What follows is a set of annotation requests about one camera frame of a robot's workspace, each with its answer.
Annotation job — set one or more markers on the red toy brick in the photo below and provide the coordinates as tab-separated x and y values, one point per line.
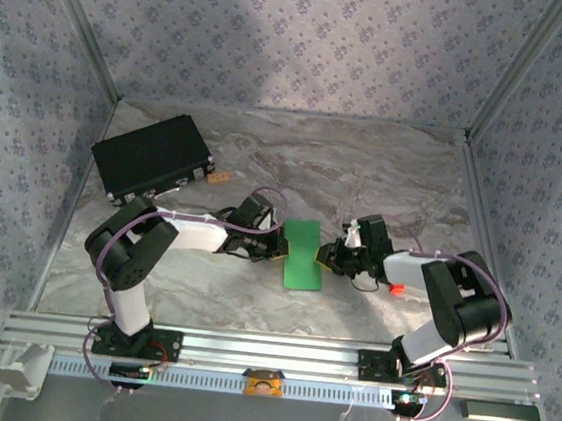
396	289

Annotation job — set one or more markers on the black hard case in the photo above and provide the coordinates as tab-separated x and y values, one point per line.
151	156

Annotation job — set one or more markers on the green paper sheet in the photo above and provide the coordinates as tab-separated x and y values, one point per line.
302	268

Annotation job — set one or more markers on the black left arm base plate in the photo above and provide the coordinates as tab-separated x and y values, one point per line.
171	347

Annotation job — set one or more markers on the small circuit board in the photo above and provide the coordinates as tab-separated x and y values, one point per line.
407	400
128	371

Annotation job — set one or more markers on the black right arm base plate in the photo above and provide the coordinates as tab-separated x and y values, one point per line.
375	366

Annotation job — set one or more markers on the aluminium corner post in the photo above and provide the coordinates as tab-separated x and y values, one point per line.
518	69

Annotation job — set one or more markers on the white plastic bracket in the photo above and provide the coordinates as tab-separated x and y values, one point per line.
17	374

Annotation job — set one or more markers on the orange clip on rail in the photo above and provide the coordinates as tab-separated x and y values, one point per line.
262	384

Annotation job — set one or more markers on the aluminium side rail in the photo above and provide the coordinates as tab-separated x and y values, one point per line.
75	199
489	232

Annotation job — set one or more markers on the small orange tag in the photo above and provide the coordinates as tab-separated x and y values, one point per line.
219	179

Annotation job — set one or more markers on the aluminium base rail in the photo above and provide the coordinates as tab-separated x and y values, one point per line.
266	352

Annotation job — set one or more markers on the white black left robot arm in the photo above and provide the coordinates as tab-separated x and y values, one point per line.
193	231

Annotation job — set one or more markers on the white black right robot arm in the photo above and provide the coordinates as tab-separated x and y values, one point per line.
400	268

